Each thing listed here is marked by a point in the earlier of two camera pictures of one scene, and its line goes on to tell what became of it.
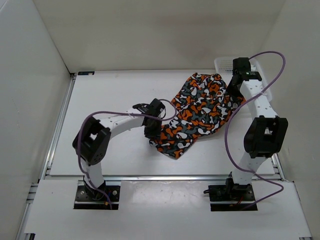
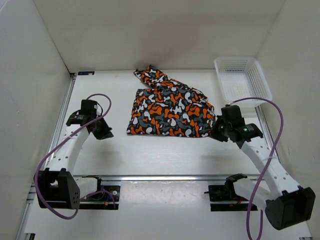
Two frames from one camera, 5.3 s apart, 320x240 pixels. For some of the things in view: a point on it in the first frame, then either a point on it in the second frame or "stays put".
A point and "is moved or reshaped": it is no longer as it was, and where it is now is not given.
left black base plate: (85, 198) stays put
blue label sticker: (85, 73) stays put
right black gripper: (232, 93) -> (214, 133)
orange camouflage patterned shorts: (201, 107) is moved or reshaped
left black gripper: (156, 133) -> (105, 133)
